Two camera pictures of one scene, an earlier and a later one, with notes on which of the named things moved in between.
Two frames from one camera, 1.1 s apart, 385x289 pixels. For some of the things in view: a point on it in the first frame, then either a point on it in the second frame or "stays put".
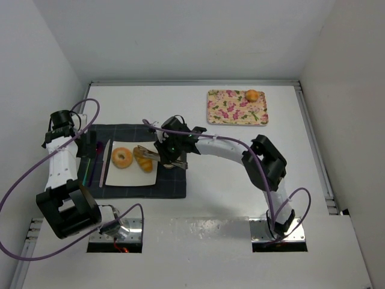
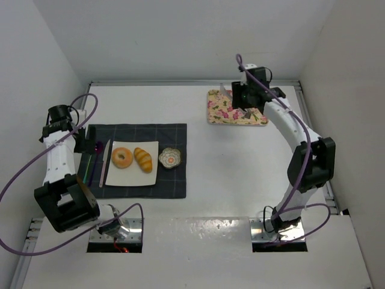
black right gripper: x=166 y=147 -> x=240 y=102
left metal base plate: x=135 y=235 stays put
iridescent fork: x=84 y=179 stays put
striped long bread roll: x=145 y=163 stays put
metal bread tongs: x=177 y=164 -> x=246 y=113
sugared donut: x=119 y=162 stays put
